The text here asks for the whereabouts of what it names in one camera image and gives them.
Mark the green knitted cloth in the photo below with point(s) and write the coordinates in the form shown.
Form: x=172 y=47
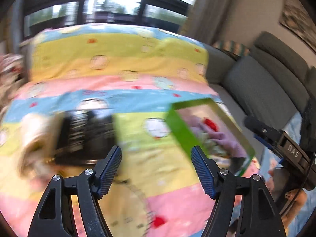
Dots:
x=212 y=148

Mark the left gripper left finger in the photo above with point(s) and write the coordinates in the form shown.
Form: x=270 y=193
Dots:
x=54 y=215

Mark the pink purple towel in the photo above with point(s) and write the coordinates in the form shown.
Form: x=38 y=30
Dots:
x=232 y=147

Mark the person's right hand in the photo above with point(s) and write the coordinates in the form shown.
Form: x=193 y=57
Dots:
x=299 y=198

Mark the green cardboard box tray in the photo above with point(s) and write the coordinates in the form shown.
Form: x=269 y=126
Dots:
x=208 y=108

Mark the framed landscape painting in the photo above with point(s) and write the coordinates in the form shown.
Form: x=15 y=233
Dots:
x=297 y=20

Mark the black window frame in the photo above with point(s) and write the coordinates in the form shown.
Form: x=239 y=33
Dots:
x=165 y=14

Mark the grey curtain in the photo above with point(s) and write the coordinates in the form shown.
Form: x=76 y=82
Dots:
x=204 y=20

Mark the pile of clothes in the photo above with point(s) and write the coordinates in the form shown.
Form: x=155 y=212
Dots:
x=12 y=77

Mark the striped cushion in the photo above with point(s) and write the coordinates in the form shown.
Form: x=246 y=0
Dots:
x=232 y=49

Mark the red white plush toy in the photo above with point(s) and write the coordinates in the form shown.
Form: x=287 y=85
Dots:
x=208 y=122

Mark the colourful cartoon blanket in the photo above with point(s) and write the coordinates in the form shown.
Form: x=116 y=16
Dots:
x=137 y=73

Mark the grey sofa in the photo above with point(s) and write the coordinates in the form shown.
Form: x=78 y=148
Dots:
x=271 y=83

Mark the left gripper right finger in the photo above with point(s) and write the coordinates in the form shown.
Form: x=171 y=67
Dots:
x=258 y=215

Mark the black glossy box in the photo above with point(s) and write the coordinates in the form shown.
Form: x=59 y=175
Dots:
x=82 y=137

